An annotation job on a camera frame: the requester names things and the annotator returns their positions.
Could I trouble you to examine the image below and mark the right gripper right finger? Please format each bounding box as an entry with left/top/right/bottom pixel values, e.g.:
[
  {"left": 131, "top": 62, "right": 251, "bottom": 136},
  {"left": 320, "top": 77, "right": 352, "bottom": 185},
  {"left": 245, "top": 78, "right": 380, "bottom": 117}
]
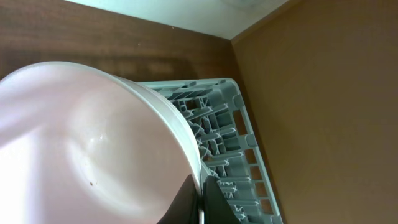
[{"left": 203, "top": 176, "right": 240, "bottom": 224}]

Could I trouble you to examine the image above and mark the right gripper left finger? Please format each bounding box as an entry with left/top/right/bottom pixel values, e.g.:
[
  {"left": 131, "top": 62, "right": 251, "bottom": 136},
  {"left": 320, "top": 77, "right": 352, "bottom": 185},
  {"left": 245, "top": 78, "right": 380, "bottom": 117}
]
[{"left": 157, "top": 175, "right": 199, "bottom": 224}]

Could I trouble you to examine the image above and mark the pink bowl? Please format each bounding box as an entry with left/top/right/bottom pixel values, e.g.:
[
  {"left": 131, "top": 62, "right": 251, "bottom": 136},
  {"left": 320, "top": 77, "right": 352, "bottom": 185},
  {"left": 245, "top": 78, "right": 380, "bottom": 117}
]
[{"left": 1, "top": 62, "right": 201, "bottom": 223}]

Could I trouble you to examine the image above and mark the grey dishwasher rack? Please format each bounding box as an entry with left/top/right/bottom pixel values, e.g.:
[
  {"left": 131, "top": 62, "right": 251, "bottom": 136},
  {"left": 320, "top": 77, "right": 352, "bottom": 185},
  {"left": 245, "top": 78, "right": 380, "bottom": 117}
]
[{"left": 144, "top": 78, "right": 283, "bottom": 224}]

